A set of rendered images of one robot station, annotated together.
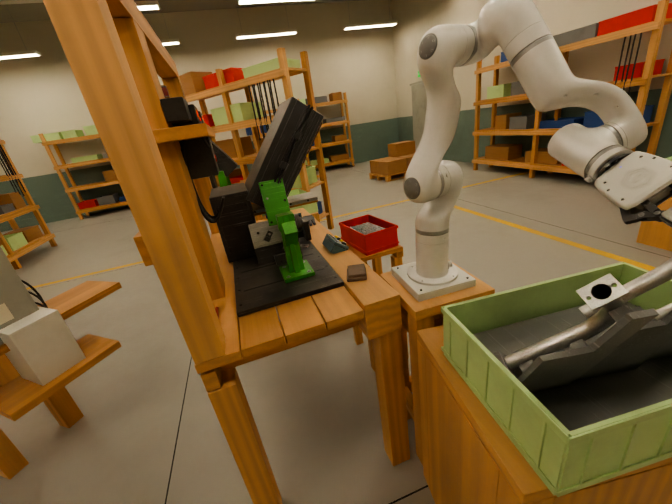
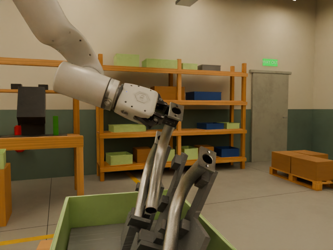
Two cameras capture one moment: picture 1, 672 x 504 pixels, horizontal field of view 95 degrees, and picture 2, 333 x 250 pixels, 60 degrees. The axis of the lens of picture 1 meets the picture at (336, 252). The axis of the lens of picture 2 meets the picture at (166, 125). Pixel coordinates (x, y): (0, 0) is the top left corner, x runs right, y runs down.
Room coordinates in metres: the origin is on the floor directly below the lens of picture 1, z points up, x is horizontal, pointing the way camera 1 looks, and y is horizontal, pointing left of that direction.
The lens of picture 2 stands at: (0.57, 0.19, 1.28)
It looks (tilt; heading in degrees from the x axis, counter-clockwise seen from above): 3 degrees down; 264
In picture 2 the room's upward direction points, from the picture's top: straight up
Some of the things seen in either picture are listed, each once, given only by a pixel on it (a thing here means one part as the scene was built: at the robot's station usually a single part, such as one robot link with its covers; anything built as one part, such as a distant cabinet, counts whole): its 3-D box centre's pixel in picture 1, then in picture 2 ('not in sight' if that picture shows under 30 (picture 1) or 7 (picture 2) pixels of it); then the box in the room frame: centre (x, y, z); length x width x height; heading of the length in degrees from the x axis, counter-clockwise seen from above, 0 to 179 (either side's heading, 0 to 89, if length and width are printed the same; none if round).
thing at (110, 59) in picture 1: (184, 173); not in sight; (1.47, 0.63, 1.36); 1.49 x 0.09 x 0.97; 16
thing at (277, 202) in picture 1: (274, 200); not in sight; (1.50, 0.26, 1.17); 0.13 x 0.12 x 0.20; 16
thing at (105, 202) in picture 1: (122, 167); not in sight; (8.99, 5.41, 1.12); 3.22 x 0.55 x 2.23; 104
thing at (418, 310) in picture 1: (432, 284); not in sight; (1.06, -0.36, 0.83); 0.32 x 0.32 x 0.04; 11
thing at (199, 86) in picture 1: (248, 154); not in sight; (4.87, 1.06, 1.19); 2.30 x 0.55 x 2.39; 55
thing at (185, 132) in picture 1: (182, 135); not in sight; (1.48, 0.59, 1.52); 0.90 x 0.25 x 0.04; 16
